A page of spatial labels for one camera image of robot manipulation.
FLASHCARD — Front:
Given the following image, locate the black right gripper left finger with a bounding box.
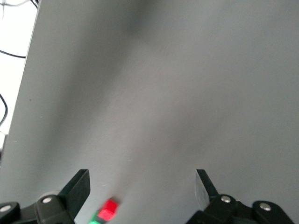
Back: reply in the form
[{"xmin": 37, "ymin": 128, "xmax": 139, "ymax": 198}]
[{"xmin": 0, "ymin": 168, "xmax": 91, "ymax": 224}]

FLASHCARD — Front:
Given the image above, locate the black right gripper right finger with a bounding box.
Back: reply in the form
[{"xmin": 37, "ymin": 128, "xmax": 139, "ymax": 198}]
[{"xmin": 186, "ymin": 168, "xmax": 295, "ymax": 224}]

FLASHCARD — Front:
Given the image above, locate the green cube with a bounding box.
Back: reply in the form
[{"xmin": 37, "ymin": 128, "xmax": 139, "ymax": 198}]
[{"xmin": 88, "ymin": 213, "xmax": 101, "ymax": 224}]

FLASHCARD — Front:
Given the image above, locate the red cube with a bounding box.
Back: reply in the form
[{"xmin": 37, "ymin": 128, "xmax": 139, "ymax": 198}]
[{"xmin": 97, "ymin": 198, "xmax": 120, "ymax": 223}]

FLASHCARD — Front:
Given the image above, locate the dark grey table mat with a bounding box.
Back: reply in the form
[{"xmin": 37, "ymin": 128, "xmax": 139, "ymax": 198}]
[{"xmin": 0, "ymin": 0, "xmax": 299, "ymax": 224}]

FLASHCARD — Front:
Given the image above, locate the black cable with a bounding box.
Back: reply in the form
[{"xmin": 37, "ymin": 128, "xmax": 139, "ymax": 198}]
[
  {"xmin": 0, "ymin": 49, "xmax": 26, "ymax": 58},
  {"xmin": 0, "ymin": 0, "xmax": 39, "ymax": 13},
  {"xmin": 0, "ymin": 92, "xmax": 9, "ymax": 128}
]

